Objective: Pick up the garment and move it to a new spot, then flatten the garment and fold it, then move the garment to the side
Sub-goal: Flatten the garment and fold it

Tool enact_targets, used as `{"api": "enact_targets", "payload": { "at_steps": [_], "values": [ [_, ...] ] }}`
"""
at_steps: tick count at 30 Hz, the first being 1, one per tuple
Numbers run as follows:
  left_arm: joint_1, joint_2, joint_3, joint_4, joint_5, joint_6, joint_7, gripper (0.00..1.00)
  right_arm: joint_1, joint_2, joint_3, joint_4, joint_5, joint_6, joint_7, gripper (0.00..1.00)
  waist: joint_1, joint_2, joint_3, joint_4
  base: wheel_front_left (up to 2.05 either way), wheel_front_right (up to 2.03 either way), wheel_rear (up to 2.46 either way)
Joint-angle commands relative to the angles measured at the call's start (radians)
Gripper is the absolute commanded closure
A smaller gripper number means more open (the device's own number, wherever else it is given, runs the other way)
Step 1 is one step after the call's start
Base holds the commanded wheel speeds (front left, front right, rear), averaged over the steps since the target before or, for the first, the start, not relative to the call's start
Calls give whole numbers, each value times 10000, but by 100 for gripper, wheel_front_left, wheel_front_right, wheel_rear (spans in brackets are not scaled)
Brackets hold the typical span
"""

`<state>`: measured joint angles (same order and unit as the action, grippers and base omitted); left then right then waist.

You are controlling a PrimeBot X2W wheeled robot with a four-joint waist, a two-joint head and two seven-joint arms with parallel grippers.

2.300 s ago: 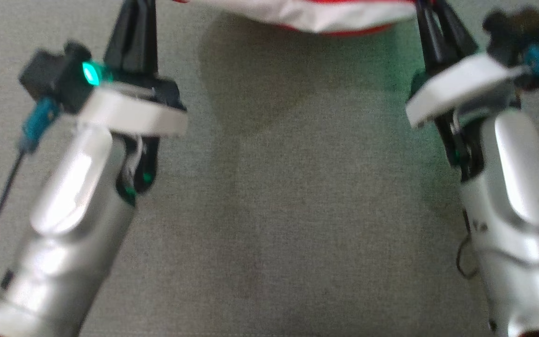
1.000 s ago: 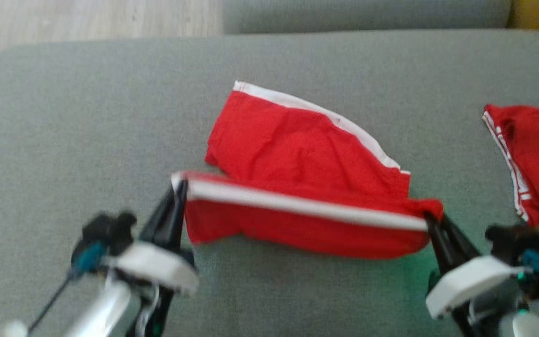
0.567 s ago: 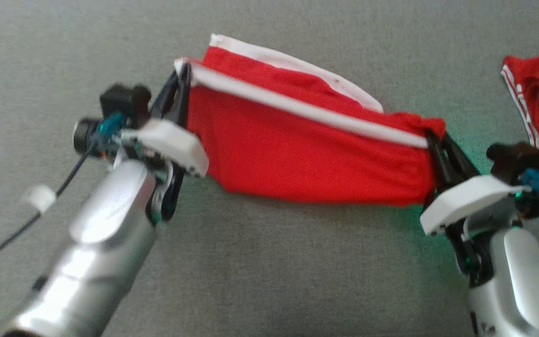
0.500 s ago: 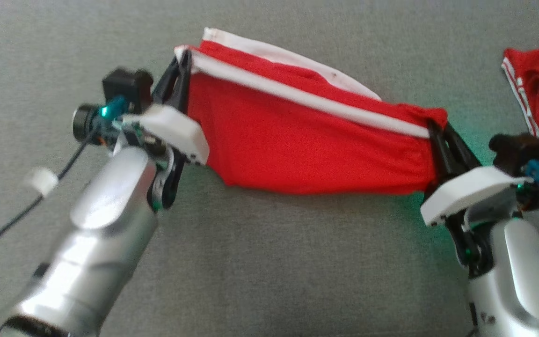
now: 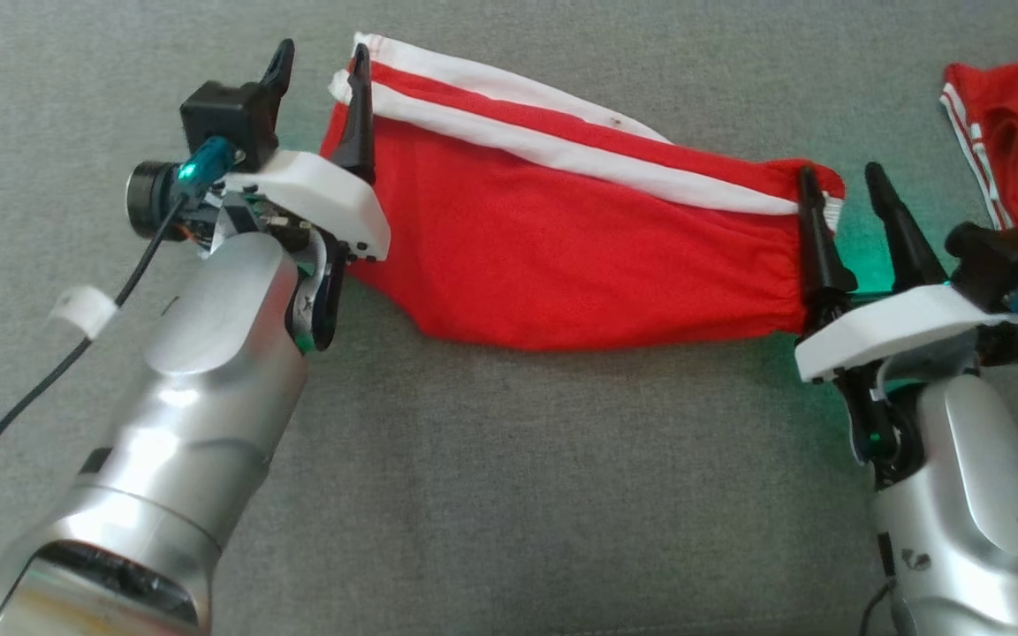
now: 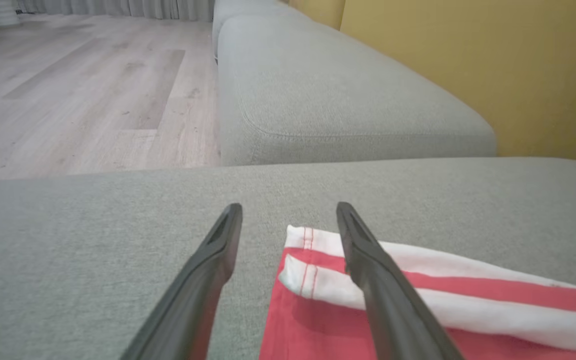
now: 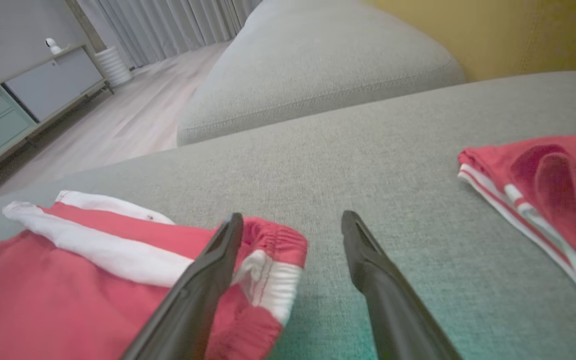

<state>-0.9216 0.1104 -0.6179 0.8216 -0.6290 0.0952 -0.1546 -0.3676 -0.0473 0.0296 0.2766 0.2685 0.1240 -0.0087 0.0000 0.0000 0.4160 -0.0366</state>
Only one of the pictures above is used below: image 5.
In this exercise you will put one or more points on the red shorts with white stripe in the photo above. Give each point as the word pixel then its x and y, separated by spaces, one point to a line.
pixel 562 238

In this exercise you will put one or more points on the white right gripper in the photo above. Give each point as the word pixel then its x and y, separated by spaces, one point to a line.
pixel 898 327

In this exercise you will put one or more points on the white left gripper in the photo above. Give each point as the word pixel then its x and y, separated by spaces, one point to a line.
pixel 323 199

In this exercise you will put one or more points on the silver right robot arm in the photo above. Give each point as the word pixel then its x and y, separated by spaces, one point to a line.
pixel 977 512

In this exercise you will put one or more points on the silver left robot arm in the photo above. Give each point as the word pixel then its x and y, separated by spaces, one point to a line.
pixel 182 424

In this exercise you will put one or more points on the large grey sofa seat cushion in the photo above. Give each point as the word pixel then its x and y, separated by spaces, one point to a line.
pixel 562 495

